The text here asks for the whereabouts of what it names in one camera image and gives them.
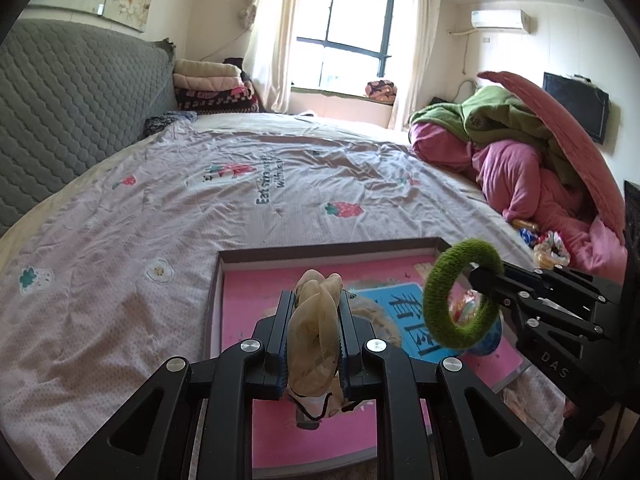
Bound green blanket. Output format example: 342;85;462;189
409;86;582;188

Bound grey quilted headboard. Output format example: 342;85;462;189
1;18;177;231

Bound person's hand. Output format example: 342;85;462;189
563;399;579;419

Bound cream curtain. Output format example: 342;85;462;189
387;0;442;131
244;0;297;113

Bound window with dark frame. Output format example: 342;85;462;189
291;0;395;96

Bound beige drawstring cloth bag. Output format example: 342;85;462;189
285;268;404;424

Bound cream curtain right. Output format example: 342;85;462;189
387;0;442;131

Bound white air conditioner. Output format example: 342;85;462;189
471;9;530;34

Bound pink crumpled duvet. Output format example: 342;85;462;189
409;122;627;284

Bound dark patterned pillow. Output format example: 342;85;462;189
142;110;198;138

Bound stack of folded blankets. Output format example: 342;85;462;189
172;58;262;115

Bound green fuzzy ring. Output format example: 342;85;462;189
422;237;506;351

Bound dark grey shallow box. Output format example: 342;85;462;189
202;235;534;480

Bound surprise egg toy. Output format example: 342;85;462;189
449;289;502;356

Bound wall-mounted black television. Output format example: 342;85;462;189
542;73;610;144

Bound pink strawberry print bedsheet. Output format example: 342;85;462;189
1;114;533;479

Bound patterned bag on windowsill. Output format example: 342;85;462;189
366;79;397;104

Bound snack wrappers pile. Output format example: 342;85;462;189
511;219;570;269

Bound cream curtain left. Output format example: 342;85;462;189
244;0;297;113

